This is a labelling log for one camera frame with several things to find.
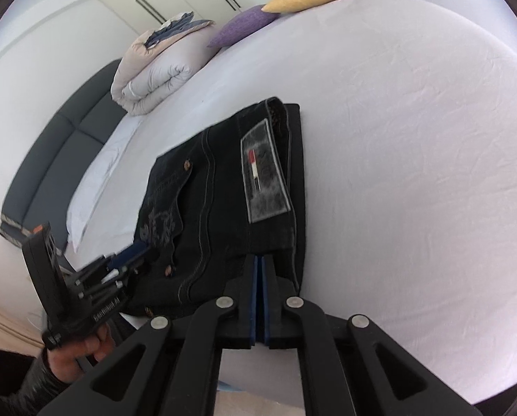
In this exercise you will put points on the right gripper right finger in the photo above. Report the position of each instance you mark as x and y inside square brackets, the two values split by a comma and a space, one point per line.
[349, 366]

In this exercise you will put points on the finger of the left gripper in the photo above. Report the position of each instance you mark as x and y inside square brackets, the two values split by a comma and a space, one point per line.
[114, 280]
[132, 252]

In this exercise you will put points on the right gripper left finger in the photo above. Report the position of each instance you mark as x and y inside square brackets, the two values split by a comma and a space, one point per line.
[167, 367]

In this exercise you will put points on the black jeans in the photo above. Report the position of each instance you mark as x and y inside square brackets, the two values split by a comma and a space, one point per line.
[232, 191]

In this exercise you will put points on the black jacket left forearm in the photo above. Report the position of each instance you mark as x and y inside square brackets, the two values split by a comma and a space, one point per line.
[26, 383]

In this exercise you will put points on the person's left hand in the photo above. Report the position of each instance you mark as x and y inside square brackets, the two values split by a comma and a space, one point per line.
[63, 361]

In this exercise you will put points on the dark grey bed headboard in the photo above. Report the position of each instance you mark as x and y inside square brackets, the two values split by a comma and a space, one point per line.
[46, 180]

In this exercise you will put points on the folded beige grey duvet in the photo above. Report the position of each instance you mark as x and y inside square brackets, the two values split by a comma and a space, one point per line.
[146, 77]

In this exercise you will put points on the white bed sheet mattress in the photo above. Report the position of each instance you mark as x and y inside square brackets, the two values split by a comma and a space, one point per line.
[409, 128]

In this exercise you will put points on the folded blue cloth on duvet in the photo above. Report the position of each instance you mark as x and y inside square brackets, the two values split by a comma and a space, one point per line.
[181, 23]

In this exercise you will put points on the purple cushion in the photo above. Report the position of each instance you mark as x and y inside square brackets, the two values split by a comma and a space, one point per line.
[242, 26]

